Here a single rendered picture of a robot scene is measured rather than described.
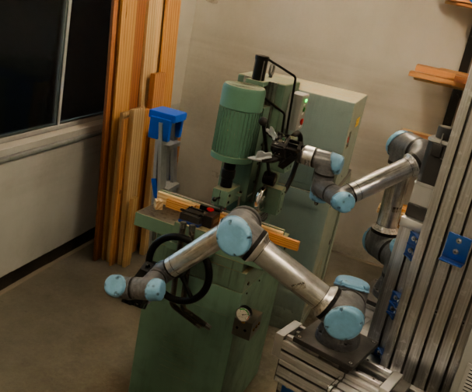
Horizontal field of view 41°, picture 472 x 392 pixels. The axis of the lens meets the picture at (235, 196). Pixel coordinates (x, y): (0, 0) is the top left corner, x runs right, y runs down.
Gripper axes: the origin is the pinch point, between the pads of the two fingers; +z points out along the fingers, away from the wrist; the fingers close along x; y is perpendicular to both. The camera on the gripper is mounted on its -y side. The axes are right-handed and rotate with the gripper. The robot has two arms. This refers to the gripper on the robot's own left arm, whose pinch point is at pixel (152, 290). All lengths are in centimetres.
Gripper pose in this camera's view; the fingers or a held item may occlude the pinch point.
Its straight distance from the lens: 245.7
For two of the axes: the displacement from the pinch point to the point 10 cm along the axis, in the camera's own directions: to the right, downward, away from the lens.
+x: 9.0, 3.1, -3.0
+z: 2.3, 2.5, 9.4
